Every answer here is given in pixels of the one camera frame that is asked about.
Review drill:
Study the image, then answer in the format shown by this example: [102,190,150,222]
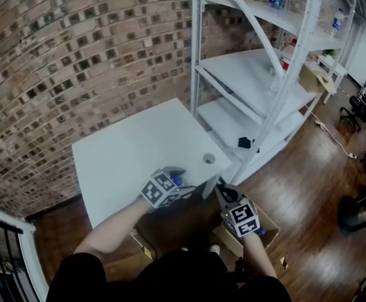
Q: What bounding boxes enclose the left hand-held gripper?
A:
[138,166,197,210]

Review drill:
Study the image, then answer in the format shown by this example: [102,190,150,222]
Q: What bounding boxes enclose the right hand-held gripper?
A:
[214,183,261,239]

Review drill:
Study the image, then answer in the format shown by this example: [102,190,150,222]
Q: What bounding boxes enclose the brown cardboard box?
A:
[212,210,280,260]

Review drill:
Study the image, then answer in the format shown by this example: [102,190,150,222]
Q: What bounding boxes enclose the person's left forearm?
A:
[72,198,153,258]

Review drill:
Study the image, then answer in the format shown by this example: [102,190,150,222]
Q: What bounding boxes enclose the person's right forearm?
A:
[241,231,279,280]

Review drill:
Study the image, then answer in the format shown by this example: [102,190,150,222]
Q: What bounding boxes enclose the small black object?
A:
[236,136,261,154]

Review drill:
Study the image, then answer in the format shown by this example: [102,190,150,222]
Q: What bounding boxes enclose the white table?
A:
[72,98,233,229]

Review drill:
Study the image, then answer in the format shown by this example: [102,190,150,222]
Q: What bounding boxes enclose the person's black clothing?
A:
[46,250,293,302]

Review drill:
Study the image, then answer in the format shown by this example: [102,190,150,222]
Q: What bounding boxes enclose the white metal shelving rack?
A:
[189,0,360,186]

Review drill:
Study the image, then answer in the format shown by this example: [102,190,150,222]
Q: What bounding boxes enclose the cardboard carton with folded flaps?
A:
[298,62,336,95]

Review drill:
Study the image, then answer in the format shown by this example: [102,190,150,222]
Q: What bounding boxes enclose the clear bottle red label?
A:
[279,41,298,72]

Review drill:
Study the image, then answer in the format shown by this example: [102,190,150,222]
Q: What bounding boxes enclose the black office chair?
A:
[339,94,366,135]

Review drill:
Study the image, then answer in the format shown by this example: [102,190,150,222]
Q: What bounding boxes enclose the small white desk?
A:
[315,53,348,104]

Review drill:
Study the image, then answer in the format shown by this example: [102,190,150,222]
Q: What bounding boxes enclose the black metal railing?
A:
[0,211,25,302]

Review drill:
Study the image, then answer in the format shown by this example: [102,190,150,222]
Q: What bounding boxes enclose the black cable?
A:
[131,227,159,261]

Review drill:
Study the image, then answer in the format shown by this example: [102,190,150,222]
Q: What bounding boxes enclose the long white floor cable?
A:
[302,105,355,157]

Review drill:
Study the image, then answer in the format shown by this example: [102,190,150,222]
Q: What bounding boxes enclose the white railing frame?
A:
[0,199,50,302]

